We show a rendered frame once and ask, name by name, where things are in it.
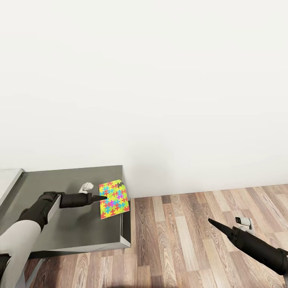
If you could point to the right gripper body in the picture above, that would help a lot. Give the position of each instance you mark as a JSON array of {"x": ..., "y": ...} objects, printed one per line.
[{"x": 251, "y": 245}]

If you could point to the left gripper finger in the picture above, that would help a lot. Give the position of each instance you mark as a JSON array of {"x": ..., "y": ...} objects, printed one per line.
[{"x": 98, "y": 198}]

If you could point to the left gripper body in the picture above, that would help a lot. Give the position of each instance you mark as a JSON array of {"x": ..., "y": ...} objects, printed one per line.
[{"x": 81, "y": 199}]

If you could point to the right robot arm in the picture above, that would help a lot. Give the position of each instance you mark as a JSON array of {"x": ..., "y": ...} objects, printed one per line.
[{"x": 243, "y": 238}]

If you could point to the desk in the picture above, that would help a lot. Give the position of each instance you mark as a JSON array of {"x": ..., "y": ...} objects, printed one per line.
[{"x": 70, "y": 230}]

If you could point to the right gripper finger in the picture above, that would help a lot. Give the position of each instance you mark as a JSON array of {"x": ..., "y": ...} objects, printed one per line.
[{"x": 230, "y": 233}]

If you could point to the jigsaw puzzle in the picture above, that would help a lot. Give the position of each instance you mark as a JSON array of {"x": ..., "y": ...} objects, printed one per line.
[{"x": 117, "y": 201}]

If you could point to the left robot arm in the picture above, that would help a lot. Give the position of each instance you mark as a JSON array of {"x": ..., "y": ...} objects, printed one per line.
[{"x": 18, "y": 241}]

